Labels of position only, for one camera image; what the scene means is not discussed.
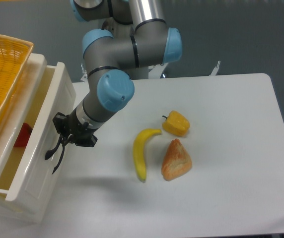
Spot white top drawer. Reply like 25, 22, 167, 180
0, 62, 76, 222

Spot white lower drawer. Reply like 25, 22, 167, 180
50, 145, 67, 175

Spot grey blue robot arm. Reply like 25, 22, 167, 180
53, 0, 182, 147

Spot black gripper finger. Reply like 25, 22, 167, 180
52, 112, 67, 138
61, 135, 98, 148

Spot yellow toy bell pepper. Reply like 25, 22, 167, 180
162, 111, 190, 136

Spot orange toy bread wedge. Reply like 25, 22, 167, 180
161, 138, 192, 181

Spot red toy bell pepper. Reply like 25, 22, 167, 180
14, 122, 33, 148

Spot white drawer cabinet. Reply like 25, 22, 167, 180
0, 54, 47, 218

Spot yellow woven basket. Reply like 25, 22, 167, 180
0, 34, 34, 123

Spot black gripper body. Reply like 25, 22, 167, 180
66, 109, 96, 139

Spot yellow toy banana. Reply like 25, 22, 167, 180
133, 128, 162, 182

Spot white drawer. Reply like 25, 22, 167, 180
0, 62, 76, 222
50, 145, 67, 175

